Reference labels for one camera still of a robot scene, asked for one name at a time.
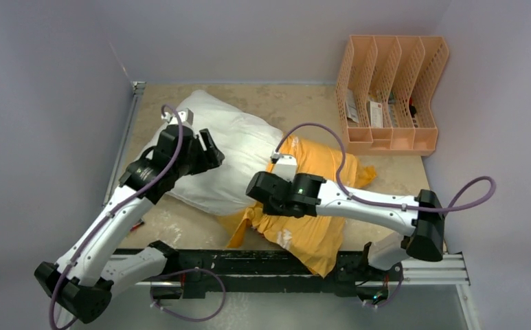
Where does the white pillow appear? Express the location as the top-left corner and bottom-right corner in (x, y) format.
(138, 89), (285, 217)

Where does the orange cartoon pillowcase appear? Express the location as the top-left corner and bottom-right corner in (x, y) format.
(217, 135), (377, 277)

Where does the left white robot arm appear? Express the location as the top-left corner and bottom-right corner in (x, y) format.
(34, 124), (225, 329)

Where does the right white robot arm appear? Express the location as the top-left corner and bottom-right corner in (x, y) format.
(246, 171), (444, 280)

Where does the marker pen pack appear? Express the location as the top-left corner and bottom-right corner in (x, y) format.
(131, 219), (145, 232)

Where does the white paper packet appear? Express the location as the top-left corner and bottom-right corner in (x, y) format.
(345, 89), (360, 124)

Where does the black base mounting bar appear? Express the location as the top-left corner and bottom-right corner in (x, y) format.
(150, 250), (403, 302)

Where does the white label box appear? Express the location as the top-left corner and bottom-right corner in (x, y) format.
(367, 100), (384, 128)

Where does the pink plastic file organizer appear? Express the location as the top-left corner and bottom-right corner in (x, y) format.
(335, 35), (449, 156)

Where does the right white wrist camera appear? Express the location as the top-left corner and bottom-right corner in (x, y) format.
(270, 151), (297, 182)

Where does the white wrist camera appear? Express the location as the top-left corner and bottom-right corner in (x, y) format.
(161, 108), (194, 127)
(270, 151), (297, 182)

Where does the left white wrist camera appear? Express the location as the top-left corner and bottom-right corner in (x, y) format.
(161, 108), (194, 127)

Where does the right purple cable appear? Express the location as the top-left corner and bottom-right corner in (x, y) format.
(272, 122), (497, 309)

